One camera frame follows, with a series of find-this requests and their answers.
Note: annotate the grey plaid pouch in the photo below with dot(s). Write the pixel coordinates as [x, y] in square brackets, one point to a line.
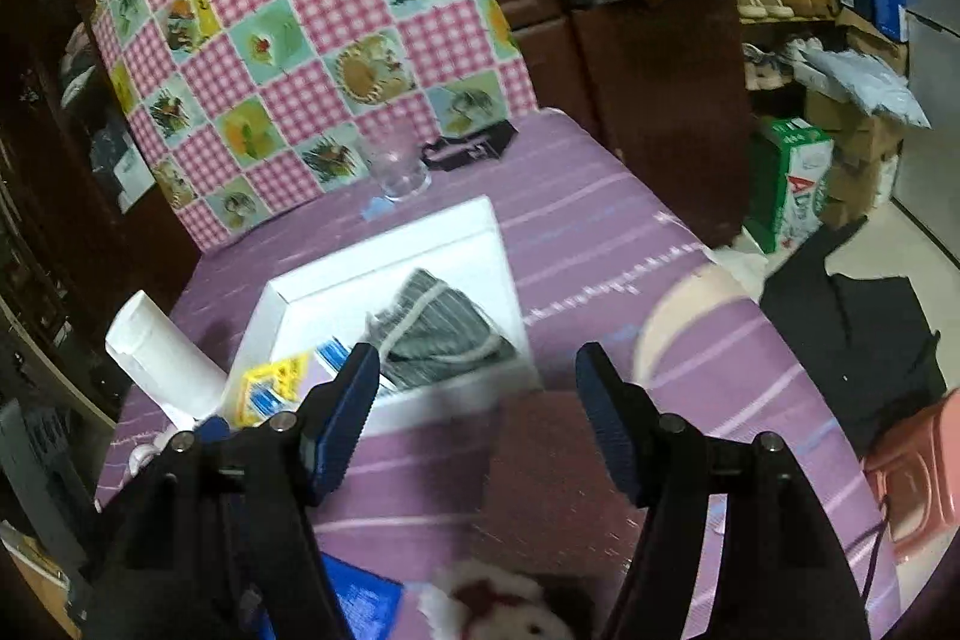
[435, 325]

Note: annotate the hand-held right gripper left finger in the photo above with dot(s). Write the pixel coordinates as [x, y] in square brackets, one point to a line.
[341, 415]

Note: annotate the white sneakers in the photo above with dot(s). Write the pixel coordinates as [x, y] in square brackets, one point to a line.
[765, 64]

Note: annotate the pink glitter scrub cloth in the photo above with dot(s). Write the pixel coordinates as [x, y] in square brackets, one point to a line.
[555, 497]

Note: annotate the yellow packet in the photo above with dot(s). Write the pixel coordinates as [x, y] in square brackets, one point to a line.
[277, 374]

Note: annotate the green and white carton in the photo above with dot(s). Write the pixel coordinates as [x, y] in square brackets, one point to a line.
[795, 183]

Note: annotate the blue packet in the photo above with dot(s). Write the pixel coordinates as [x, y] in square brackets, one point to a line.
[334, 356]
[364, 602]

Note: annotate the pile of cardboard boxes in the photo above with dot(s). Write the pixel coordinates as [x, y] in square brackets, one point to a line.
[855, 160]

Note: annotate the blue box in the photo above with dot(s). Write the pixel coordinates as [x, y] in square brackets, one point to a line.
[889, 3]

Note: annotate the black cloth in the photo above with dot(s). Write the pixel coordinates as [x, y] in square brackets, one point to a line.
[847, 325]

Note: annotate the white paper roll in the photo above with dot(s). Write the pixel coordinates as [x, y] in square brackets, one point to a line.
[161, 355]

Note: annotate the dark wooden cabinet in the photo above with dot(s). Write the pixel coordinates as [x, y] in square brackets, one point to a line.
[660, 85]

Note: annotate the pink plastic stool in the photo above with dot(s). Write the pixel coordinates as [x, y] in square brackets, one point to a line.
[911, 482]

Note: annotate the grey plastic mailer bag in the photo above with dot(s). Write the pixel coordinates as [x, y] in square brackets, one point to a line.
[862, 79]

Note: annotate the pink checkered chair cover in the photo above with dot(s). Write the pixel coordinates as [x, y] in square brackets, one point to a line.
[300, 10]

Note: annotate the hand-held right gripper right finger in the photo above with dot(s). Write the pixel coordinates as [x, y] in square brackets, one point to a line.
[611, 437]

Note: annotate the white plush dog toy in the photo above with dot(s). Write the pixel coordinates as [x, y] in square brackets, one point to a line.
[525, 617]

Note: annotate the black clip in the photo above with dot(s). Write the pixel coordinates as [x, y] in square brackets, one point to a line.
[465, 145]

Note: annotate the beige slippers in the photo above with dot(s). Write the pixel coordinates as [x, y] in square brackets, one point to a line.
[757, 0]

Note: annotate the clear glass cup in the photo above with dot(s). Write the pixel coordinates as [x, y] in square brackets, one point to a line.
[397, 168]

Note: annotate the white shallow box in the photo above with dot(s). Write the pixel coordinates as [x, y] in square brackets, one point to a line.
[480, 235]

